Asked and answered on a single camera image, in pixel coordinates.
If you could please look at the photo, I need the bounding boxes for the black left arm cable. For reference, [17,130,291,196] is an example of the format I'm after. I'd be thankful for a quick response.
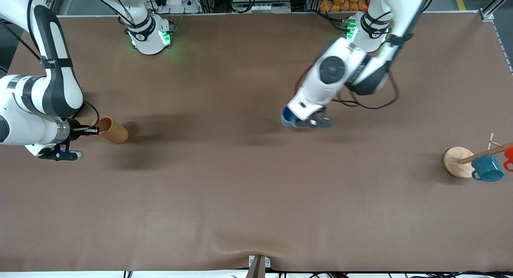
[295,64,400,110]

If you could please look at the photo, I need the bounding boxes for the wooden mug tree stand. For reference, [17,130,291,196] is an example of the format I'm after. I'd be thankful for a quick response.
[443,133,513,179]

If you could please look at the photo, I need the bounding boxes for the teal mug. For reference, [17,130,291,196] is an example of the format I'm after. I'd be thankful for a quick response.
[471,155,505,183]

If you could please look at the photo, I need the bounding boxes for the orange objects pile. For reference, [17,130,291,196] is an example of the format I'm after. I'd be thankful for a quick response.
[319,0,370,12]

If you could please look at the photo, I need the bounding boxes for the blue cup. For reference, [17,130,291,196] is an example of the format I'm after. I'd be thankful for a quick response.
[281,105,299,129]

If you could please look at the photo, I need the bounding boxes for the white power strip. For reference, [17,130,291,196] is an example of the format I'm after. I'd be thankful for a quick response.
[154,0,201,14]

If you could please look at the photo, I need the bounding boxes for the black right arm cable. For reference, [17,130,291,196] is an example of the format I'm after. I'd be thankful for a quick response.
[80,100,101,128]

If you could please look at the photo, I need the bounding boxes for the wooden cylinder chopstick holder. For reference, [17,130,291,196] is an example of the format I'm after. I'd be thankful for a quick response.
[91,115,129,145]

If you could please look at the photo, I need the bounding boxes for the aluminium frame profile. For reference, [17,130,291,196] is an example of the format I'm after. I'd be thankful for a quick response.
[480,0,513,21]

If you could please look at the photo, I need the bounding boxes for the metal mount bracket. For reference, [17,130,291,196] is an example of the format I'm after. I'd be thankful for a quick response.
[246,255,271,278]

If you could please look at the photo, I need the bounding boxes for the brown table cloth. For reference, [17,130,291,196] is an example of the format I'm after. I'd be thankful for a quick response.
[0,10,513,273]

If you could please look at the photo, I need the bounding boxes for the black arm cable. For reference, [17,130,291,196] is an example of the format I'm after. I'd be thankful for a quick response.
[80,100,101,128]
[295,64,400,110]

